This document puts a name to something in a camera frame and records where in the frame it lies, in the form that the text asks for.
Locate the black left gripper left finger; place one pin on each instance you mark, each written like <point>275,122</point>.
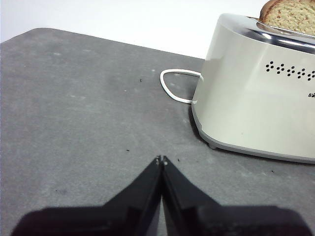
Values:
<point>98,221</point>

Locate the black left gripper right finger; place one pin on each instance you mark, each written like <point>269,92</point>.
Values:
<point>221,221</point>

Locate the cream two-slot toaster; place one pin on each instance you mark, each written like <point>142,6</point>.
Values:
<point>246,103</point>

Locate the small toast bread slice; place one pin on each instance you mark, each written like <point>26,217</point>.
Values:
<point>290,17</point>

